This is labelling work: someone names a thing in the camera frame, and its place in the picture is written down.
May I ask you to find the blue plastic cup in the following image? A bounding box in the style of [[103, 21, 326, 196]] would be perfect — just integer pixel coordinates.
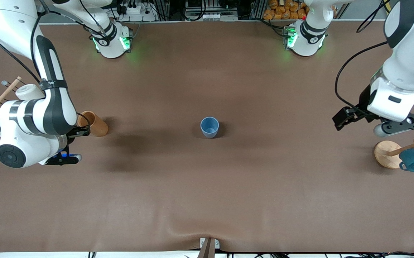
[[201, 117, 219, 138]]

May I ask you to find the brown cylindrical holder cup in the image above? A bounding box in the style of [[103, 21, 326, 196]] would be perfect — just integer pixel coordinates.
[[77, 110, 109, 137]]

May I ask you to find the white cup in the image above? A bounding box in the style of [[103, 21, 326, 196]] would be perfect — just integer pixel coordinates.
[[15, 84, 45, 101]]

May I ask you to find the wooden mug tree stand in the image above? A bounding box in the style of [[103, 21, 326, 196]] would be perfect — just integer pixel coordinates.
[[374, 128, 414, 169]]

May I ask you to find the teal enamel mug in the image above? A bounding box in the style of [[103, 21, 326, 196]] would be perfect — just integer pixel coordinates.
[[399, 148, 414, 173]]

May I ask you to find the orange bread pile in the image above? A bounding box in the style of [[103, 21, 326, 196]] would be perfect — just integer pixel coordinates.
[[263, 0, 309, 20]]

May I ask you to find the white power strip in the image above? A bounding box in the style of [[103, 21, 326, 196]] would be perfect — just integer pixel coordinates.
[[119, 0, 157, 22]]

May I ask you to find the brown table mat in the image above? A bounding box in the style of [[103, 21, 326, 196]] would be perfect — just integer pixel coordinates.
[[0, 20, 414, 253]]

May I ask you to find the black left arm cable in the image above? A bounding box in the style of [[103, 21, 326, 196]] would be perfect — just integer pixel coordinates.
[[335, 0, 390, 108]]

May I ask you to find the black wire cup rack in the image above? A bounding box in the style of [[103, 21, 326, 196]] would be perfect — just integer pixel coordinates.
[[0, 76, 23, 126]]

